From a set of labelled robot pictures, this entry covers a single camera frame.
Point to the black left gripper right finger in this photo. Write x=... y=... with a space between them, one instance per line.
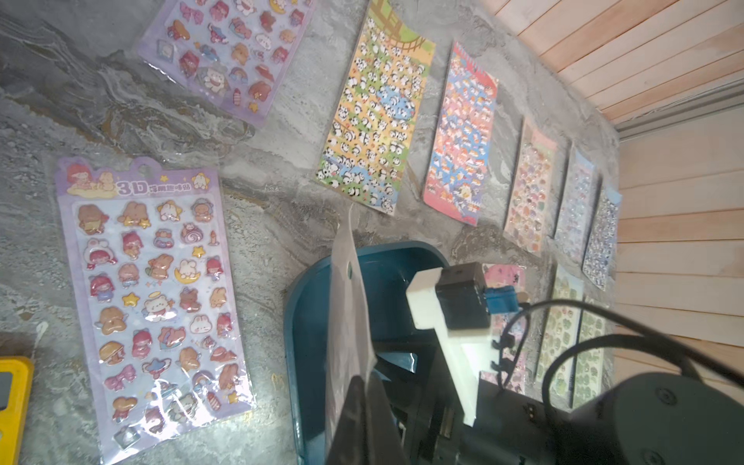
x=383 y=441

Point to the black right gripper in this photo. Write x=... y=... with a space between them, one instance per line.
x=510 y=428

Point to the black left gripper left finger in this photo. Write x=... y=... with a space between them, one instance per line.
x=349 y=443

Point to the green yellow sticker sheet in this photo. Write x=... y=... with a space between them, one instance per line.
x=350 y=351

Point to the teal storage box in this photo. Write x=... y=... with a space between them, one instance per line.
x=387 y=271

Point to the dark blue sticker sheet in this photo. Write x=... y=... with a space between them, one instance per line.
x=602 y=239

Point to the pastel sticker sheet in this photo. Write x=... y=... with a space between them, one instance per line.
x=526 y=216

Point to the light blue sticker sheet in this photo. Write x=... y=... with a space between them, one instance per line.
x=576 y=209

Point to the red blue cat sticker sheet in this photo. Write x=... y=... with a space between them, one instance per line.
x=458 y=163

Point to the pink round sticker sheet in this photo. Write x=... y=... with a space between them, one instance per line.
x=151 y=272

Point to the colourful small sticker sheet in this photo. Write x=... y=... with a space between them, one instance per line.
x=366 y=152

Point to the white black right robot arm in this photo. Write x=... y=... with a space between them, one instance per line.
x=651 y=418

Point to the yellow calculator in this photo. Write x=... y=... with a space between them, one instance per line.
x=16 y=383

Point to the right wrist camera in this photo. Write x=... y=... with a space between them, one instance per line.
x=452 y=302

